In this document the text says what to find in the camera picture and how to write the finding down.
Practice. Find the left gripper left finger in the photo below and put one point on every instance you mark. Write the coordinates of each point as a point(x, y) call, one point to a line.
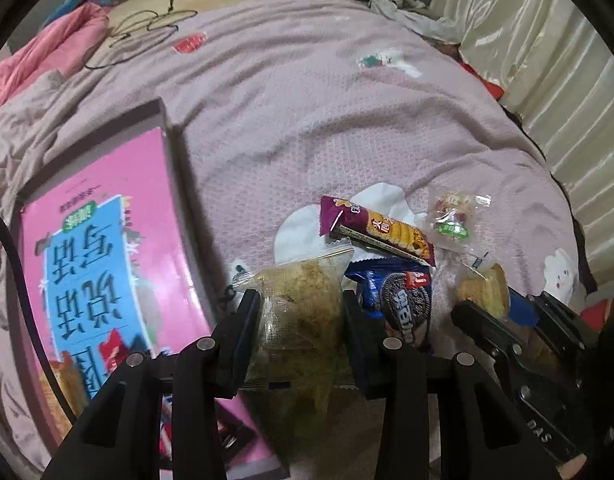
point(117, 436)

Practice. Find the blue striped cloth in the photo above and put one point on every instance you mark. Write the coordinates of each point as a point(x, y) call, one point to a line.
point(67, 6)

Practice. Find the blue Oreo packet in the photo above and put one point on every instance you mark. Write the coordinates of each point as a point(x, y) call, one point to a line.
point(397, 291)

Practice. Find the clear candy bag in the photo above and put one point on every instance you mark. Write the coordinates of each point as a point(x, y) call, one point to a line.
point(452, 219)

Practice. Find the clear yellow cake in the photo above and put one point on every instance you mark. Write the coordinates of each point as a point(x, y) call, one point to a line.
point(486, 286)

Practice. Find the clear bag brown snack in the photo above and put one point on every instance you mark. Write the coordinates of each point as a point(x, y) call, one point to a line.
point(296, 341)

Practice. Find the lilac bed cover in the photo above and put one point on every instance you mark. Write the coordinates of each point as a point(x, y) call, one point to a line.
point(280, 102)

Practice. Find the red bag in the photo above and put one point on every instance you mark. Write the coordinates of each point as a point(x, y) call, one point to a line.
point(493, 89)

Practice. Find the cream curtain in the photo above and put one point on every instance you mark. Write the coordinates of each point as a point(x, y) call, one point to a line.
point(557, 75)

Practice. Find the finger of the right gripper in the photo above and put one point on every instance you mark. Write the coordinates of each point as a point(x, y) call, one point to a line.
point(517, 377)
point(561, 329)

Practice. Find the pink quilt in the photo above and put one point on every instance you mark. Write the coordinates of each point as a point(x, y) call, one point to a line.
point(63, 45)

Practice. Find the purple biscuit bar packet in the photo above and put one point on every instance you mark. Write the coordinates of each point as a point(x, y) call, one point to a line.
point(377, 231)

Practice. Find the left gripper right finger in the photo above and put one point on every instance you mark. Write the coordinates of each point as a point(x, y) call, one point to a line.
point(482, 434)

